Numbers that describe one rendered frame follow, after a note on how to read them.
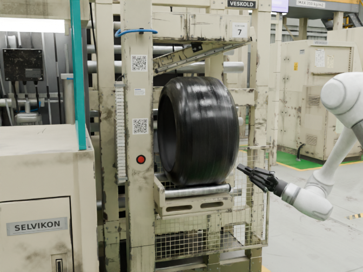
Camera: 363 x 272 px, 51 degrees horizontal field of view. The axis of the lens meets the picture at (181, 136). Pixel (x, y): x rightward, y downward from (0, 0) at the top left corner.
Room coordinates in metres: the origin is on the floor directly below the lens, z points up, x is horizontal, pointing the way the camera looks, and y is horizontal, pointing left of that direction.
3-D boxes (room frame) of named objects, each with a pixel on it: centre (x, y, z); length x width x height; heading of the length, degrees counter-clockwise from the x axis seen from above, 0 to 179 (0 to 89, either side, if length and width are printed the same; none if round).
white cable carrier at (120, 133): (1.76, 0.28, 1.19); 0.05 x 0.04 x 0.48; 16
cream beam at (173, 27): (2.22, -0.07, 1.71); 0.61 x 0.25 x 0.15; 106
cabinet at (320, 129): (6.26, -2.54, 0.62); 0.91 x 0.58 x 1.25; 115
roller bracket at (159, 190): (1.85, 0.14, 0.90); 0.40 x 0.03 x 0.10; 16
